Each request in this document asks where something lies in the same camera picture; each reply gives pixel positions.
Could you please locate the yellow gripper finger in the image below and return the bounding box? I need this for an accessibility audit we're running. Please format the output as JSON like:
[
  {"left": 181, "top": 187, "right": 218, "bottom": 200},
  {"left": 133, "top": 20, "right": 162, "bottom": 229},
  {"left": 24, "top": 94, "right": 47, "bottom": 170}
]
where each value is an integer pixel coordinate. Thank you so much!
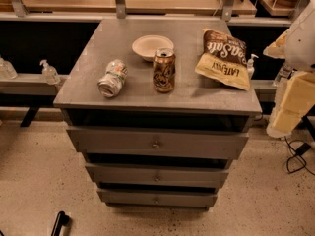
[
  {"left": 272, "top": 109, "right": 301, "bottom": 133},
  {"left": 281, "top": 72, "right": 315, "bottom": 113}
]

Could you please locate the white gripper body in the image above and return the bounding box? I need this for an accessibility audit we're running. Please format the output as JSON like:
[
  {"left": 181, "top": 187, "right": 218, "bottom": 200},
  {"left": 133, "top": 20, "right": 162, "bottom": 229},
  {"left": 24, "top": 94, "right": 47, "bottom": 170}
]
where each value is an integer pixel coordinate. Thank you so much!
[{"left": 267, "top": 62, "right": 293, "bottom": 138}]

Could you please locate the grey drawer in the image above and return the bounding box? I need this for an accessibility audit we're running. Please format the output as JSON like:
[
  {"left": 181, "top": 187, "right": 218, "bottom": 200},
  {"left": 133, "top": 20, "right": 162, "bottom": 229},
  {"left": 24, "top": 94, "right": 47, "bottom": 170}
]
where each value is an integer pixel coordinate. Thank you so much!
[
  {"left": 86, "top": 163, "right": 228, "bottom": 188},
  {"left": 97, "top": 189, "right": 218, "bottom": 208},
  {"left": 67, "top": 126, "right": 249, "bottom": 159}
]

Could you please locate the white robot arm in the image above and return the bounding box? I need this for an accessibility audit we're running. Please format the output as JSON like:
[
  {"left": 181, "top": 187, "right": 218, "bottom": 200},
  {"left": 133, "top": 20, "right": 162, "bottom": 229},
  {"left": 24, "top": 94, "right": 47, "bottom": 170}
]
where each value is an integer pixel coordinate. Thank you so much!
[{"left": 263, "top": 0, "right": 315, "bottom": 138}]

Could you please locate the grey top drawer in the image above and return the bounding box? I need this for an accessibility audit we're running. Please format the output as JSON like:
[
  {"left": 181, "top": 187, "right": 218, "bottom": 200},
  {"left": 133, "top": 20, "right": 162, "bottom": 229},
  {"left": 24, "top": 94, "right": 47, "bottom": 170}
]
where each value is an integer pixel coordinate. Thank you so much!
[{"left": 67, "top": 126, "right": 249, "bottom": 159}]

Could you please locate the grey drawer cabinet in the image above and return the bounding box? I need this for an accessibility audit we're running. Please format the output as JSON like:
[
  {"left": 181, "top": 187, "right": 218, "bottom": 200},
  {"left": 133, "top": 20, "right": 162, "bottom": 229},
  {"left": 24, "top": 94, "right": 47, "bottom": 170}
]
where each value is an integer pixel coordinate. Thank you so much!
[{"left": 54, "top": 17, "right": 261, "bottom": 195}]

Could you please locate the grey bottom drawer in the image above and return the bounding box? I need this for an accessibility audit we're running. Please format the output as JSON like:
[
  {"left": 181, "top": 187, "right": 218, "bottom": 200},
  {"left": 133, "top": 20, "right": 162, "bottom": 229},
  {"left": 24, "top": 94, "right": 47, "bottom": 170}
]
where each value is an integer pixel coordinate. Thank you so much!
[{"left": 97, "top": 189, "right": 218, "bottom": 208}]

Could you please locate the white pump bottle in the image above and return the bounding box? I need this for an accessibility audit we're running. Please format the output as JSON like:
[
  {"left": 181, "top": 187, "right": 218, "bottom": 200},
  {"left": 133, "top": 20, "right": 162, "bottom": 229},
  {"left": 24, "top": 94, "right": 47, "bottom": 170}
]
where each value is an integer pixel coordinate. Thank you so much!
[{"left": 247, "top": 54, "right": 259, "bottom": 79}]

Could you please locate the brown yellow chip bag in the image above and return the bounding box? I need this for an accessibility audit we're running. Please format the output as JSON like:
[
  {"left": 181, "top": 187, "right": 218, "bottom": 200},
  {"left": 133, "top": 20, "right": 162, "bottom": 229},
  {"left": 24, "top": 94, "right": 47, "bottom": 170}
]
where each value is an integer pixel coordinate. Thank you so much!
[{"left": 195, "top": 29, "right": 250, "bottom": 91}]

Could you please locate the gold soda can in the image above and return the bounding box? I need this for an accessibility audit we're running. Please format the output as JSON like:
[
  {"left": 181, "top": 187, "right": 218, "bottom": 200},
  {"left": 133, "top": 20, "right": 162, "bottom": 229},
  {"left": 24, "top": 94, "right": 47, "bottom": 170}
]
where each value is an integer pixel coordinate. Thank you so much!
[{"left": 153, "top": 48, "right": 175, "bottom": 92}]

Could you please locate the white paper bowl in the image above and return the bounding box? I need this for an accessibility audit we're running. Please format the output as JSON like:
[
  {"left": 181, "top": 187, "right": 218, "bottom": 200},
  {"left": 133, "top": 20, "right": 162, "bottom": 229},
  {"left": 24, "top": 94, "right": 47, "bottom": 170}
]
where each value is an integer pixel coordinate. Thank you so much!
[{"left": 132, "top": 35, "right": 174, "bottom": 62}]

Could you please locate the crushed white soda can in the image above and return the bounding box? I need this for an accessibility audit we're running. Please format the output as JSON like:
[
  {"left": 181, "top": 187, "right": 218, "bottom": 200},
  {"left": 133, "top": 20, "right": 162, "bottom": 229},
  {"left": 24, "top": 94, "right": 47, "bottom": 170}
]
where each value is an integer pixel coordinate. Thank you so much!
[{"left": 97, "top": 59, "right": 128, "bottom": 98}]

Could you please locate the wooden back table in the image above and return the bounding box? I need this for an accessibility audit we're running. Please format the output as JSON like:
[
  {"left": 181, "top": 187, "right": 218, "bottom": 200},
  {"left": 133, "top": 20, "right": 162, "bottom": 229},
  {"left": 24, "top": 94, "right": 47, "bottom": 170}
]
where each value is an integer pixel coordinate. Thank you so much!
[{"left": 22, "top": 0, "right": 221, "bottom": 16}]

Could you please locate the black object on floor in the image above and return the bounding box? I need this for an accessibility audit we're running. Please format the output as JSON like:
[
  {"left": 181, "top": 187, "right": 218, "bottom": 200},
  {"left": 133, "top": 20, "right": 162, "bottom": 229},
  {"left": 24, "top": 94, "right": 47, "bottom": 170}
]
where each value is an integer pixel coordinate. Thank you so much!
[{"left": 51, "top": 211, "right": 70, "bottom": 236}]

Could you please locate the clear sanitizer bottle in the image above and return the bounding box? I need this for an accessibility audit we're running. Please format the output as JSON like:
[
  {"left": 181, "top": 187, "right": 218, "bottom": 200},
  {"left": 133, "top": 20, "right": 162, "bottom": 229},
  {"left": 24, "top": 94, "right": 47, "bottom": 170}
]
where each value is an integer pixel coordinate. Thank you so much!
[{"left": 40, "top": 60, "right": 61, "bottom": 85}]

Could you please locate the black power cable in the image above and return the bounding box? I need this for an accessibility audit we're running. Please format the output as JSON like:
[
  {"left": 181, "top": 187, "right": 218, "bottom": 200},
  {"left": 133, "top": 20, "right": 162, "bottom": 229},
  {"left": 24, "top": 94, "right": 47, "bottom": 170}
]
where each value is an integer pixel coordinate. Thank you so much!
[{"left": 284, "top": 136, "right": 315, "bottom": 176}]

